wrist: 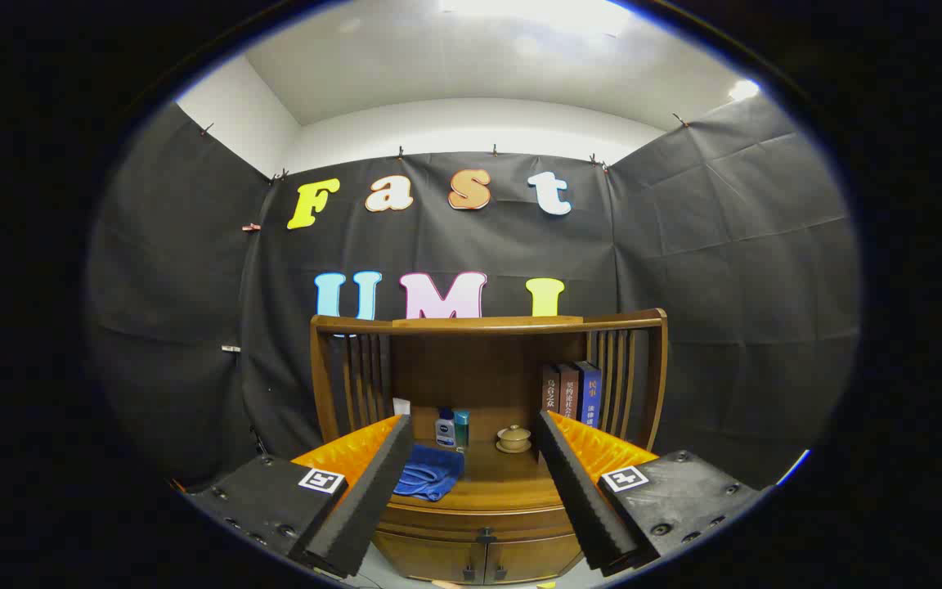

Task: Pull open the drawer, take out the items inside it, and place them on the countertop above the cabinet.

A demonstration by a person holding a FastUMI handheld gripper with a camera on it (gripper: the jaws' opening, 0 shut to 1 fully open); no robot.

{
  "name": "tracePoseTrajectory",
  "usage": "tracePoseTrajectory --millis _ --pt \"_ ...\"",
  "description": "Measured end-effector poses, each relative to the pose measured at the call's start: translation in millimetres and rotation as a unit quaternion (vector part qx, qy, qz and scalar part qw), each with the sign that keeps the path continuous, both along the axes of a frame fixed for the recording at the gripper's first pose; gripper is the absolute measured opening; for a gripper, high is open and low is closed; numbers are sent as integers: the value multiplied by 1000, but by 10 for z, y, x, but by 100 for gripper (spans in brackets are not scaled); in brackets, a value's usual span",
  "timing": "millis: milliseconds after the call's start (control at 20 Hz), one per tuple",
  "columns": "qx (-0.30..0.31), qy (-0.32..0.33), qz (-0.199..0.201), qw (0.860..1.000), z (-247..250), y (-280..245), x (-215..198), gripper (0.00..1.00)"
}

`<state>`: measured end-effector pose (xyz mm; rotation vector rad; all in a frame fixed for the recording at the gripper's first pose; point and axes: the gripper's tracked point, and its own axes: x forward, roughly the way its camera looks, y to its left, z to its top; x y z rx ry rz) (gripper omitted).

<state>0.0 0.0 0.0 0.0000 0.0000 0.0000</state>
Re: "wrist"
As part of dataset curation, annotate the blue book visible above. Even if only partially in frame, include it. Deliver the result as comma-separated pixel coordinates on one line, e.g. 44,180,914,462
576,361,603,428

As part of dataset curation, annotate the reddish brown book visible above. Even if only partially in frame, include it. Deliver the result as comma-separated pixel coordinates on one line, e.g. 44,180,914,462
558,363,581,420

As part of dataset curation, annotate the wooden drawer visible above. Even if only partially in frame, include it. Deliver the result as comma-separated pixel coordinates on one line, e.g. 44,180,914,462
377,501,578,542

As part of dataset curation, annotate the ceiling light panel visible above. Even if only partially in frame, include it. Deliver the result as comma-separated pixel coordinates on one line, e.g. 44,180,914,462
438,0,631,38

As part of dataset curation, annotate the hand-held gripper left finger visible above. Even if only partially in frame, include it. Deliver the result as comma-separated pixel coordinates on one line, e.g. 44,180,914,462
185,413,415,580

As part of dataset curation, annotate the wooden cabinet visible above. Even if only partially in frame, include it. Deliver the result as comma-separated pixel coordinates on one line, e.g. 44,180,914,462
310,308,670,586

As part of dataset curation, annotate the wooden cabinet door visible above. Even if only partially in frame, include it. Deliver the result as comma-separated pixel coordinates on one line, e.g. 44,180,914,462
486,532,585,584
373,532,487,584

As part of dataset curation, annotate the wooden countertop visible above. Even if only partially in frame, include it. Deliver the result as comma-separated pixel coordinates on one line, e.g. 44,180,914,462
389,438,578,512

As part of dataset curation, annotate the blue towel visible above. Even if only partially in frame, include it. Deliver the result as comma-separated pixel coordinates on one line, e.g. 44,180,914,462
393,443,465,501

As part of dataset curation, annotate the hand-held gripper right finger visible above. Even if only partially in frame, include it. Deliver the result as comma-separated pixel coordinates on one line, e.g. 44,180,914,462
530,409,774,578

